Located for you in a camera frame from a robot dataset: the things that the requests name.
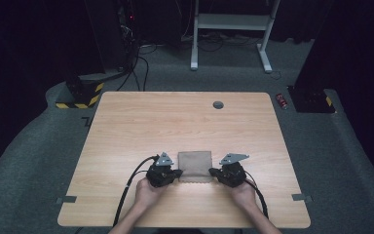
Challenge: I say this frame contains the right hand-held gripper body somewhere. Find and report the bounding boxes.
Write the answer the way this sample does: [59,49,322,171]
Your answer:
[218,152,250,189]

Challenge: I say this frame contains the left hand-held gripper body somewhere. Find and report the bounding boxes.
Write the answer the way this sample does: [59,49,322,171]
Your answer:
[145,151,176,189]

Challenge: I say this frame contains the beige cloth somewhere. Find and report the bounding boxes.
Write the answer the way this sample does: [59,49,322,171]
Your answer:
[177,150,214,184]

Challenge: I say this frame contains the person's left hand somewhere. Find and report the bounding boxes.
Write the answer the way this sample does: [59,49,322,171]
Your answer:
[133,176,168,213]

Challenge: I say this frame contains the person's right hand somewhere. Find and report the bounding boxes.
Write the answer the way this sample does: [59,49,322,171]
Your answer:
[226,180,258,213]

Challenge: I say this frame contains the grey tape strip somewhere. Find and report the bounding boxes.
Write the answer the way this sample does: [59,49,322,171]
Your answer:
[291,193,314,203]
[56,195,78,205]

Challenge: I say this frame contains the red can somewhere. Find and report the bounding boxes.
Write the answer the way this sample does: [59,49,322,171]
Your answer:
[275,93,289,111]

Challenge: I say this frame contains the black yellow striped stand base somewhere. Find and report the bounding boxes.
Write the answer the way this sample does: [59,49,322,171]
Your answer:
[55,75,105,110]

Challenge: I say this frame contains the dark equipment rack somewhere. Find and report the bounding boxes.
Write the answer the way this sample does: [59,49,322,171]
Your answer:
[116,0,141,70]

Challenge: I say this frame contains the white metal stand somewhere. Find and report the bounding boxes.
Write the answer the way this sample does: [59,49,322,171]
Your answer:
[190,0,282,74]

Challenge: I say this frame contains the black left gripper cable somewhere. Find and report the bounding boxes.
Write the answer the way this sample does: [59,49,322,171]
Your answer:
[112,154,161,228]

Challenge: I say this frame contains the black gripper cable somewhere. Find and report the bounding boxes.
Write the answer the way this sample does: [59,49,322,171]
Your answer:
[112,154,161,228]
[243,170,270,219]

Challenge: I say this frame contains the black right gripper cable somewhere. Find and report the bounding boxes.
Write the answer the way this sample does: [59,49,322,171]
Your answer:
[243,170,270,219]

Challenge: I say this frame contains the black floor cables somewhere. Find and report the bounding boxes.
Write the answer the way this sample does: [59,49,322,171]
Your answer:
[116,45,151,93]

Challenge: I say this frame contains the cables under white stand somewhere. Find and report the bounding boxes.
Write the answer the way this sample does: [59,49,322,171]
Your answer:
[180,29,261,53]

